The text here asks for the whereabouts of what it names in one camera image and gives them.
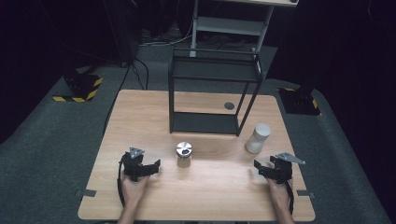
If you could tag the grey metal desk frame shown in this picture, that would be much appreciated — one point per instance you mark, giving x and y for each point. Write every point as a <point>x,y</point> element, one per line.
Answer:
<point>230,25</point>

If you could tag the person's right hand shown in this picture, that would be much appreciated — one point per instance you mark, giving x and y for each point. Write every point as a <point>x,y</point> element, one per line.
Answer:
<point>278,193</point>

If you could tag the glass jar with metal lid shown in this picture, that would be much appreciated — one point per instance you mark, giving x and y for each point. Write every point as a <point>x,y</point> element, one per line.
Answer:
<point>184,154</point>

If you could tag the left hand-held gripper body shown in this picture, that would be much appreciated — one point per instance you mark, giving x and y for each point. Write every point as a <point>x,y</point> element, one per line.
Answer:
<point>133,166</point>

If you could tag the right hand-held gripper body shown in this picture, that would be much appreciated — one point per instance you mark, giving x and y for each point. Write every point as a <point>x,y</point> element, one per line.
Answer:
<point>281,168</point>

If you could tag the black metal shelf rack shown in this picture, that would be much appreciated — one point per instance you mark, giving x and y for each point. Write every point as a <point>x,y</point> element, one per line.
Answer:
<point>205,123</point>

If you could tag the white plastic bottle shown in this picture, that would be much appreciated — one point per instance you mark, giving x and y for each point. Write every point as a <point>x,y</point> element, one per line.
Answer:
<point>257,138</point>

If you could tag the round grey table grommet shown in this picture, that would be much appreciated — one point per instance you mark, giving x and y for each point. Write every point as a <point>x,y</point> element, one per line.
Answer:
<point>229,105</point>

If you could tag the grey tape strip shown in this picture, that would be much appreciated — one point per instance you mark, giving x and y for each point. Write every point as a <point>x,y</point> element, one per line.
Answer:
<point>305,193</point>
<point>85,193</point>

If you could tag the black yellow striped stand base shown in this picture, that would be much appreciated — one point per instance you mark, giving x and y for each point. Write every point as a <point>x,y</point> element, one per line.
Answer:
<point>299,101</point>
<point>81,88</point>

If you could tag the person's left hand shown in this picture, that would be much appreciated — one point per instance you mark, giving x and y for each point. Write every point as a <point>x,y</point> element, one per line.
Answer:
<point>133,190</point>

